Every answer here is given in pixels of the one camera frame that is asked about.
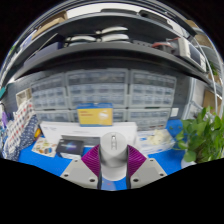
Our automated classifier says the small purple object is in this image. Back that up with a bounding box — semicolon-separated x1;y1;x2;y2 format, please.
0;111;8;129

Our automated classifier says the white keyboard box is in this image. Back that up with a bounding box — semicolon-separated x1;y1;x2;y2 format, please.
39;121;139;148

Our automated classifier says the white computer mouse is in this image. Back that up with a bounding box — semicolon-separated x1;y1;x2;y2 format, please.
99;131;129;182

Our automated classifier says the yellow and blue box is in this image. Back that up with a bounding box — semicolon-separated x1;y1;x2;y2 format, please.
76;103;114;127

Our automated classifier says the checked and dotted cloth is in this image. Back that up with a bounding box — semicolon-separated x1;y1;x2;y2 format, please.
1;99;39;162

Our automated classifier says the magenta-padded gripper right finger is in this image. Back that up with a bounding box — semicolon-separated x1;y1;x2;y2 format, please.
126;144;168;190

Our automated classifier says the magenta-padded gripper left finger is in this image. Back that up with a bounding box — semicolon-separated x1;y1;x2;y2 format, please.
59;144;102;190

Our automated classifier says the green plant in white pot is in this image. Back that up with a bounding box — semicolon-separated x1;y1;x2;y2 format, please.
175;105;224;169

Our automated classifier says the dark shelf unit with items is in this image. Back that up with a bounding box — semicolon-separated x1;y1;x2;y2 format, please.
1;1;224;101

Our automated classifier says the small black box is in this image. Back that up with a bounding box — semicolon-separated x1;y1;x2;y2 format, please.
55;138;85;160

